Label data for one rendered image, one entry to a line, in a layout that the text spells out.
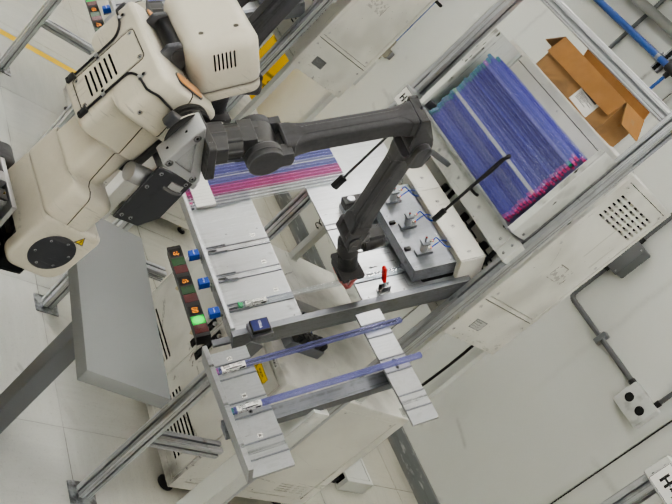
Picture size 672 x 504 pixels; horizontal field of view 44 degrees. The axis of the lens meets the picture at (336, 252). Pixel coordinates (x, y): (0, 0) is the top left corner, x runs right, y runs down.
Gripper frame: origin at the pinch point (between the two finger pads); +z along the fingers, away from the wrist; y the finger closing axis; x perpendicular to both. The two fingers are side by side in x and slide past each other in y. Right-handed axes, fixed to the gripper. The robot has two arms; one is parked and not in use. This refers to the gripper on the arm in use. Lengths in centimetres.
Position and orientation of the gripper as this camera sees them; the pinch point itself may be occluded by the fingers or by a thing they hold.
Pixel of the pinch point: (346, 284)
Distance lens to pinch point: 236.0
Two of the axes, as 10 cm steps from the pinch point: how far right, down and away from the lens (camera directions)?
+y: -3.5, -7.2, 5.9
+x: -9.4, 2.7, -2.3
